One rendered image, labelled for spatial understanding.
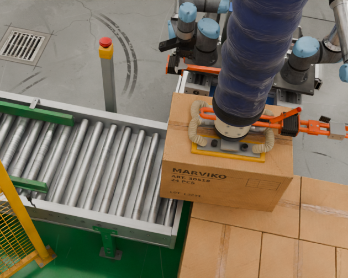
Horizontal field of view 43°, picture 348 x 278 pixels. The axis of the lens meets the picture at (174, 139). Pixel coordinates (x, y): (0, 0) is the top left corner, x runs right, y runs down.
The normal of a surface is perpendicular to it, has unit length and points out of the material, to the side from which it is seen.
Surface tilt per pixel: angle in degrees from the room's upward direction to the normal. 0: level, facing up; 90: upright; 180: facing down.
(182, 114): 1
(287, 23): 71
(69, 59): 0
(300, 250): 0
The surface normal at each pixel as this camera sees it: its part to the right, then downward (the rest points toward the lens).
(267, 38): -0.10, 0.96
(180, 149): 0.06, -0.54
